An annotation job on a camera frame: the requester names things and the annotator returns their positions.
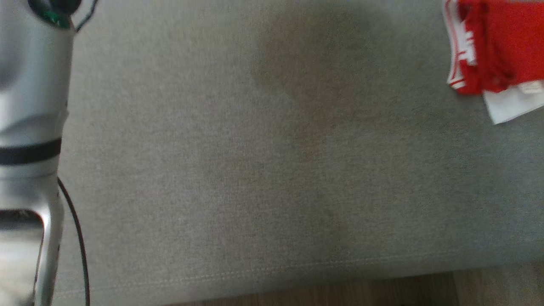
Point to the red and white basketball jersey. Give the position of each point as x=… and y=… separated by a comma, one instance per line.
x=505, y=42

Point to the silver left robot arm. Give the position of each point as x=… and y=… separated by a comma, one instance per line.
x=29, y=93

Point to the grey fabric sofa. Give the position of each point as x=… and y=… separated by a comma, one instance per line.
x=272, y=148

